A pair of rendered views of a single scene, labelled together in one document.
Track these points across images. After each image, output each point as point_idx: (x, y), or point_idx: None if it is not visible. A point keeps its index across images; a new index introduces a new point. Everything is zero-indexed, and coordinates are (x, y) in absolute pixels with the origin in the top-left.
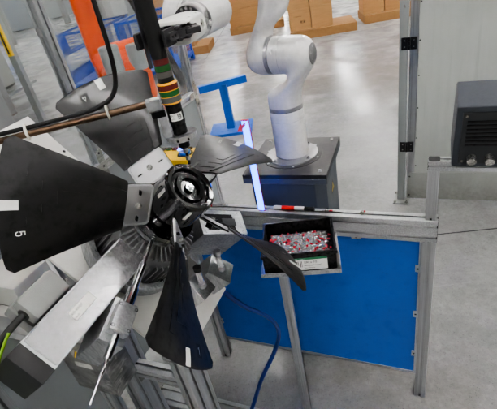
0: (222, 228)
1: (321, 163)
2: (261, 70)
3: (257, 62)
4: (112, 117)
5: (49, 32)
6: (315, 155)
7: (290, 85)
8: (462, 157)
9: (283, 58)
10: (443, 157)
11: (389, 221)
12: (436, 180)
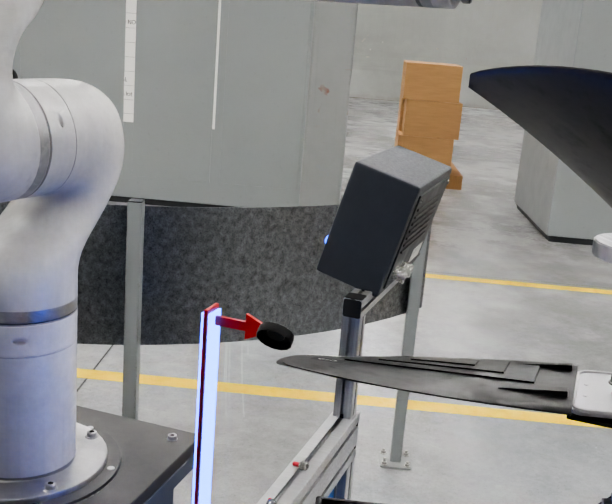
0: None
1: (130, 430)
2: (23, 181)
3: (24, 155)
4: None
5: None
6: (84, 426)
7: (98, 218)
8: (390, 276)
9: (92, 137)
10: (353, 291)
11: (332, 452)
12: (363, 333)
